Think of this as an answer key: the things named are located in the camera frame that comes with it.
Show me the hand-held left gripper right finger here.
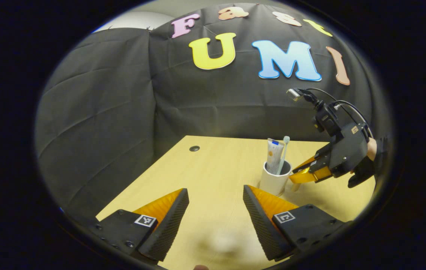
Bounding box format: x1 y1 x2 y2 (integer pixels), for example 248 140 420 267
243 184 348 262

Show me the wooden desktop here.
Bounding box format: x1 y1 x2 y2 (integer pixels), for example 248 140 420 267
96 135 376 270

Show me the white toothpaste tube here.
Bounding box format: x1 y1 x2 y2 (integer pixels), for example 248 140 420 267
266 138 286 176

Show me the white cup with wooden handle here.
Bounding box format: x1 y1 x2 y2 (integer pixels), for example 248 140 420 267
259 159 302 197

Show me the black backdrop cloth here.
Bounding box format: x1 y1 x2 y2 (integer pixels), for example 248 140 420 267
36 3 391 222

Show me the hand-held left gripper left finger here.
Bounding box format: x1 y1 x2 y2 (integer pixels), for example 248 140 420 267
96 188 190 263

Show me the white toothbrush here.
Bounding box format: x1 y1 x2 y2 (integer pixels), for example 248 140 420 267
277 136 291 176

